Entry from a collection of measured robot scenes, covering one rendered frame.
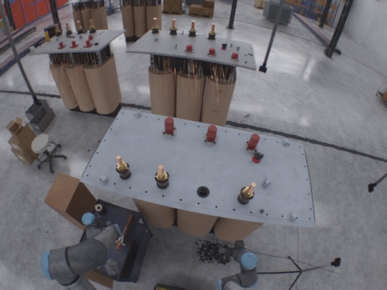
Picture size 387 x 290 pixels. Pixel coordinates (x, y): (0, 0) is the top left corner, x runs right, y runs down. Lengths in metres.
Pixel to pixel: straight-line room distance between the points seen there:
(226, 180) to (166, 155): 0.46
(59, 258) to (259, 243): 2.41
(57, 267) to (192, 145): 1.19
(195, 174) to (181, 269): 1.47
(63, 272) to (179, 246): 1.94
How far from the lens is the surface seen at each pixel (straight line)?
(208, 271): 2.56
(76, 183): 2.05
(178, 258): 2.54
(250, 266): 1.14
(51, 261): 0.81
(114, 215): 1.82
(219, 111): 2.86
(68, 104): 4.11
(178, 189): 1.30
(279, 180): 1.52
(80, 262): 0.77
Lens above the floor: 2.53
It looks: 51 degrees down
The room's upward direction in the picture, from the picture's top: 7 degrees clockwise
